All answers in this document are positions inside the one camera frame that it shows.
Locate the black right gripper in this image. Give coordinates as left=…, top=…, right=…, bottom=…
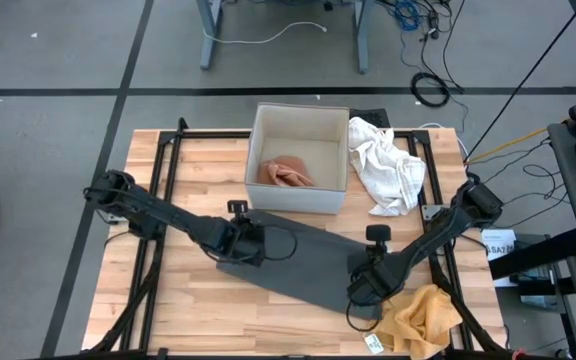
left=346, top=252, right=405, bottom=307

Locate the grey towel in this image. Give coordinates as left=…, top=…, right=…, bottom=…
left=216, top=208, right=385, bottom=322

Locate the beige fabric box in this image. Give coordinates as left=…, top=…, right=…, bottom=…
left=244, top=102, right=351, bottom=216

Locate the pink towel with pale stripes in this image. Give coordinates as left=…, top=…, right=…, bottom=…
left=256, top=155, right=318, bottom=189

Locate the white checked towel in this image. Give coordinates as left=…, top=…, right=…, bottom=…
left=347, top=116, right=427, bottom=218

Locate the yellow towel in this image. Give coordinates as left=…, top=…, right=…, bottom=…
left=375, top=283, right=464, bottom=360

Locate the white label card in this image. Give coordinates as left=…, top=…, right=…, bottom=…
left=363, top=333, right=386, bottom=356

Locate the white paper sheet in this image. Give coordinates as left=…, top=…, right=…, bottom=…
left=482, top=228, right=517, bottom=289

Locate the black perforated floor panel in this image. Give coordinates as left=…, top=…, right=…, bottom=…
left=350, top=107, right=392, bottom=130

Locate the thin black pole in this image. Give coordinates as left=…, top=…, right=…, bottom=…
left=462, top=0, right=576, bottom=164

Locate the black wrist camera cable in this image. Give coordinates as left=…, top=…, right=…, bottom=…
left=260, top=224, right=299, bottom=262
left=344, top=294, right=385, bottom=333

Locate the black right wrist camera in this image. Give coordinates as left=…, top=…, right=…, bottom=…
left=365, top=224, right=392, bottom=254

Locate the grey metal base plate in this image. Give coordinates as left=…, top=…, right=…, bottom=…
left=421, top=203, right=444, bottom=222
left=101, top=209, right=130, bottom=225

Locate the black aluminium table frame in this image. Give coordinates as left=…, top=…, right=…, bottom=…
left=87, top=117, right=512, bottom=360

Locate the coiled black cable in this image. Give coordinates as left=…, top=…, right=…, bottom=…
left=409, top=71, right=452, bottom=109

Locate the yellow cable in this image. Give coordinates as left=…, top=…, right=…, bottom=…
left=464, top=101, right=576, bottom=164

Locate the grey desk leg frame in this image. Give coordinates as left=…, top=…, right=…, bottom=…
left=195, top=0, right=376, bottom=76

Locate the white floor cable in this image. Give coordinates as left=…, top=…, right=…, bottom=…
left=202, top=20, right=329, bottom=46

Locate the blue cable bundle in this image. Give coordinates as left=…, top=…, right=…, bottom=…
left=392, top=0, right=422, bottom=32

